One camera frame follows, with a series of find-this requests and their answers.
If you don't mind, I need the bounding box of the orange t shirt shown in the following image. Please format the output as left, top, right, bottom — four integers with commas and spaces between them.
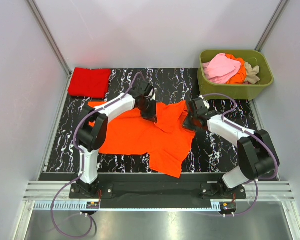
225, 53, 247, 85
99, 100, 195, 178

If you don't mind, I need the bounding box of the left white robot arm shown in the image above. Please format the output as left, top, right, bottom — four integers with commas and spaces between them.
73, 81, 158, 198

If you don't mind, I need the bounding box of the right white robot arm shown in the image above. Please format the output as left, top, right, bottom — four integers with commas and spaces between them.
182, 96, 280, 199

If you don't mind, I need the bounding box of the black marble pattern mat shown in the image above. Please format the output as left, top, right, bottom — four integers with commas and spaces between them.
43, 67, 275, 175

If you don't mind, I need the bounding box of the pink t shirt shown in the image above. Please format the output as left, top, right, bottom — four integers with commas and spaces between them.
202, 53, 242, 84

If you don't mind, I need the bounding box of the orange t shirt in bin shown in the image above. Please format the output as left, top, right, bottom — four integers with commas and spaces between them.
225, 53, 247, 85

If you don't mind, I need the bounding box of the olive green plastic bin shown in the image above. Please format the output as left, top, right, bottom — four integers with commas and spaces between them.
197, 49, 274, 101

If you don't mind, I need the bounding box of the folded red t shirt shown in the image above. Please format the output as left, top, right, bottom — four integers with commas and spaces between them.
67, 67, 112, 99

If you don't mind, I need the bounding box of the beige t shirt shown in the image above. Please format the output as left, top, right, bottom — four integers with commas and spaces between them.
243, 62, 260, 85

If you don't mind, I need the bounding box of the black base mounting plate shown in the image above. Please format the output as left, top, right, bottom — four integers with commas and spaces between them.
69, 173, 247, 211

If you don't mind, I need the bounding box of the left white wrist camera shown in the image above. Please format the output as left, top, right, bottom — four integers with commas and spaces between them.
150, 88, 158, 101

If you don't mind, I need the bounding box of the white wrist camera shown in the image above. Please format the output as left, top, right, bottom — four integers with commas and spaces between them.
199, 95, 210, 110
150, 88, 158, 101

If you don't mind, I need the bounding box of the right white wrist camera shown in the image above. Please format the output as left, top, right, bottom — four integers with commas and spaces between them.
199, 95, 210, 110

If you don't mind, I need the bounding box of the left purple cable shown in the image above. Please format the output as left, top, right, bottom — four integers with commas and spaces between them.
51, 72, 147, 237

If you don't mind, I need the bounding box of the purple cable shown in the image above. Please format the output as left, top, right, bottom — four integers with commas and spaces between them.
202, 93, 280, 217
51, 72, 147, 237

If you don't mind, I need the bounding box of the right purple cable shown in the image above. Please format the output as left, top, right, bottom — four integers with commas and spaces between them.
202, 93, 280, 217

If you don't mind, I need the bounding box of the left aluminium corner post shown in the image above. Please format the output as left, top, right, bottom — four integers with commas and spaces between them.
25, 0, 72, 77

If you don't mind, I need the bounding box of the aluminium corner post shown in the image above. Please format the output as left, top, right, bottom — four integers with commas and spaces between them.
25, 0, 72, 77
254, 0, 290, 52

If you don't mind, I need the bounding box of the aluminium rail frame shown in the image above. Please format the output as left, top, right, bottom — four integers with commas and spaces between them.
23, 181, 295, 212

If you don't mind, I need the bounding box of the right aluminium corner post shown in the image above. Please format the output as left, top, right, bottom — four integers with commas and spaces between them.
254, 0, 290, 52

